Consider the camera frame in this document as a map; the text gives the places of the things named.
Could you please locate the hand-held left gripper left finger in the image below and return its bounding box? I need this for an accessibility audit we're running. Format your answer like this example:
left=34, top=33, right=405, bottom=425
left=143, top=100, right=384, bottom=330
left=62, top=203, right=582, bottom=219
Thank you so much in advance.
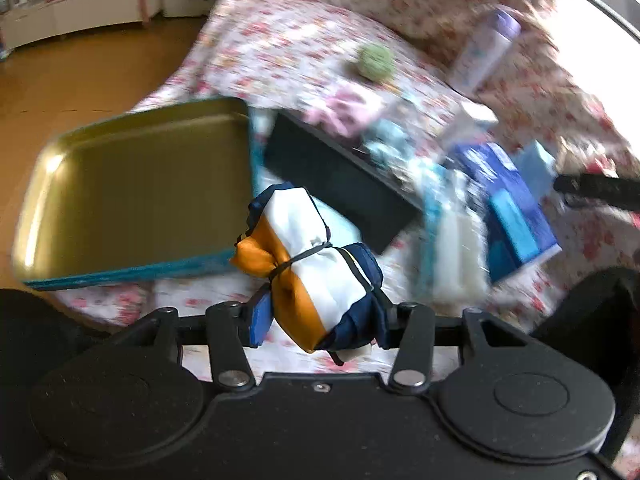
left=107, top=292, right=273, bottom=391

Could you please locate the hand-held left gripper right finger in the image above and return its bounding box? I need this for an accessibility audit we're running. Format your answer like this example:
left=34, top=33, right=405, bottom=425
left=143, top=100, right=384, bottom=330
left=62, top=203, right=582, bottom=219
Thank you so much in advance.
left=375, top=290, right=546, bottom=395

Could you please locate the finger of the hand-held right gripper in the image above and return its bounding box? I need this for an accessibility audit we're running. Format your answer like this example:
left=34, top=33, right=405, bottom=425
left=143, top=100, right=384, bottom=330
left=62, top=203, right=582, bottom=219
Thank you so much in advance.
left=552, top=172, right=640, bottom=211

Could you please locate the orange white navy scarf bundle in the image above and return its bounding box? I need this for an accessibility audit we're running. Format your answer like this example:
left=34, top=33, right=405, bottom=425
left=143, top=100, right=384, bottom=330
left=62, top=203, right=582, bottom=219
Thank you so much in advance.
left=230, top=183, right=385, bottom=361

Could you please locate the clear plastic packet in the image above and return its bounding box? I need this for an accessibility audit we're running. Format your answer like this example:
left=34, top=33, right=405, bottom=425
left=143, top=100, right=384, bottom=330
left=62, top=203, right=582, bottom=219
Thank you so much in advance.
left=417, top=160, right=493, bottom=306

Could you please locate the small white tissue pack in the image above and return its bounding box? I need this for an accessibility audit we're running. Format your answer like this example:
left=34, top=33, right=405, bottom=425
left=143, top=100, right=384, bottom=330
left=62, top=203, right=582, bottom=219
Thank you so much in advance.
left=442, top=102, right=501, bottom=153

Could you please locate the teal tin tray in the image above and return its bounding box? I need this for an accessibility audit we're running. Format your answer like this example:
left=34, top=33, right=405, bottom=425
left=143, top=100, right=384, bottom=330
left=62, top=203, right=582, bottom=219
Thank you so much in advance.
left=11, top=96, right=258, bottom=292

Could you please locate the light blue cloth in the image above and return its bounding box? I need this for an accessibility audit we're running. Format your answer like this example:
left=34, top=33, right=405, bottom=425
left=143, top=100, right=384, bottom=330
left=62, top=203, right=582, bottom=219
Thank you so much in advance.
left=365, top=120, right=416, bottom=166

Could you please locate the pink cloth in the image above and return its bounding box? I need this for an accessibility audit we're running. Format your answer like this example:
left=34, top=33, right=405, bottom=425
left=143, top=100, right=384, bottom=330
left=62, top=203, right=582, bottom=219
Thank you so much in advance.
left=305, top=85, right=386, bottom=138

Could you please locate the green fuzzy ball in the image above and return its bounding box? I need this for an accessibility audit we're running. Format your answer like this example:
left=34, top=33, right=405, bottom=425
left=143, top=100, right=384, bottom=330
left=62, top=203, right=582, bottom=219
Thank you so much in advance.
left=354, top=42, right=396, bottom=83

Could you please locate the light blue packet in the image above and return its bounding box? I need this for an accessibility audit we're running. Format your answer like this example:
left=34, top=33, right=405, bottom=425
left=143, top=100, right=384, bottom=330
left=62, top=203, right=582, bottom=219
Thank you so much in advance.
left=515, top=140, right=558, bottom=191

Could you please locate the blue tissue pack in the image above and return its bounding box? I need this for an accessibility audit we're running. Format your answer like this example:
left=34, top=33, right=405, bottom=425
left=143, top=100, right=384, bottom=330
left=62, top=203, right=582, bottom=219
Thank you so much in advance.
left=450, top=141, right=561, bottom=285

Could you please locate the black triangular box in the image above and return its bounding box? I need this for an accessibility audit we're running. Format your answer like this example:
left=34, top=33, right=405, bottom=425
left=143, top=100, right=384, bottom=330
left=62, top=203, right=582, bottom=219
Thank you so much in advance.
left=262, top=110, right=426, bottom=256

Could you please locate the purple white thermos bottle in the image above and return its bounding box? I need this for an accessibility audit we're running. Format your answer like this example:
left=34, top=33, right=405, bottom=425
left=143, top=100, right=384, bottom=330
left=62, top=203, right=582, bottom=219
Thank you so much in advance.
left=446, top=6, right=523, bottom=96

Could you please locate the small-flower floral sofa cover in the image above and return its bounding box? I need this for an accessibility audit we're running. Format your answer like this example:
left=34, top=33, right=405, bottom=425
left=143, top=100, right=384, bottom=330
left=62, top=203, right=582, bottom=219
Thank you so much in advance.
left=52, top=0, right=640, bottom=480

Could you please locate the white low cabinet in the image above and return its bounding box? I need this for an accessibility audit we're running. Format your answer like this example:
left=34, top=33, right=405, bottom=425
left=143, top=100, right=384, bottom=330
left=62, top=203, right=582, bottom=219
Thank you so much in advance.
left=0, top=0, right=163, bottom=53

